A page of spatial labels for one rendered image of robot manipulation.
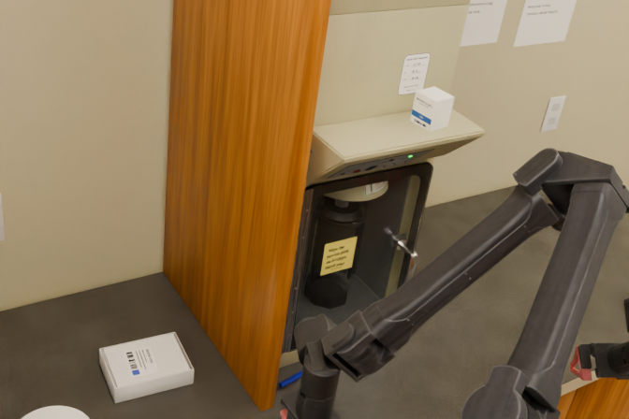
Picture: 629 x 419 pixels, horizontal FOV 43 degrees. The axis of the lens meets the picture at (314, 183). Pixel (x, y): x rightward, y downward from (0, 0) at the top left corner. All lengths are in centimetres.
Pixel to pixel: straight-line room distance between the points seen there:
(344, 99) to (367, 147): 11
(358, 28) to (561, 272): 55
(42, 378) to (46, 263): 29
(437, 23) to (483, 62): 80
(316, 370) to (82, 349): 68
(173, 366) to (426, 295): 66
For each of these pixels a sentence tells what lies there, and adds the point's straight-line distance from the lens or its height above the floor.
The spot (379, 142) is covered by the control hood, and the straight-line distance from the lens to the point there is 138.
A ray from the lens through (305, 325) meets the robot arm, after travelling 129.
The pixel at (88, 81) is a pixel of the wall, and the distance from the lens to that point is 168.
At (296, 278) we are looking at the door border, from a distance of 156.
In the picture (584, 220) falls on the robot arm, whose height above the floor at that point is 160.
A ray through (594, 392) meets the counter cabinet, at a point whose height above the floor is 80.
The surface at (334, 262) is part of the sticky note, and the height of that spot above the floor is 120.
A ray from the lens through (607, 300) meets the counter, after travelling 220.
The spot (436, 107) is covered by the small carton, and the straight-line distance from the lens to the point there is 144.
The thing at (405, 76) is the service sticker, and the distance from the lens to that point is 148.
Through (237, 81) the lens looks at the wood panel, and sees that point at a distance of 143.
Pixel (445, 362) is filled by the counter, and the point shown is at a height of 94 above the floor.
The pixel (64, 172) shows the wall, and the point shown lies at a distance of 175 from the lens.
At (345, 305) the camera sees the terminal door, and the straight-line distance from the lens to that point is 170.
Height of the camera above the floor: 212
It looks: 30 degrees down
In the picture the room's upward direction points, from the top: 8 degrees clockwise
